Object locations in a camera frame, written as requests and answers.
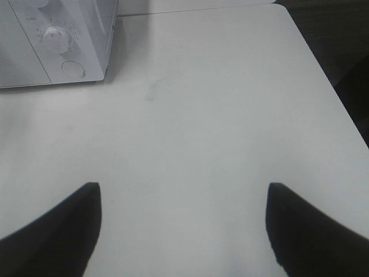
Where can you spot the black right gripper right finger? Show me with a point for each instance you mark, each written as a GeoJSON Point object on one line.
{"type": "Point", "coordinates": [307, 242]}

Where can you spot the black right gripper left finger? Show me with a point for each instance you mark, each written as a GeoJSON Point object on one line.
{"type": "Point", "coordinates": [58, 243]}

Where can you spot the white timer knob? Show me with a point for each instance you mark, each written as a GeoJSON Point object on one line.
{"type": "Point", "coordinates": [57, 39]}

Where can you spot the white microwave oven body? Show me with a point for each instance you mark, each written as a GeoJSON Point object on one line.
{"type": "Point", "coordinates": [92, 25]}

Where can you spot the white microwave door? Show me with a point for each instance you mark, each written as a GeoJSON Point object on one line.
{"type": "Point", "coordinates": [20, 65]}

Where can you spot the upper white power knob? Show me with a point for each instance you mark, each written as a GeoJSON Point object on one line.
{"type": "Point", "coordinates": [40, 3]}

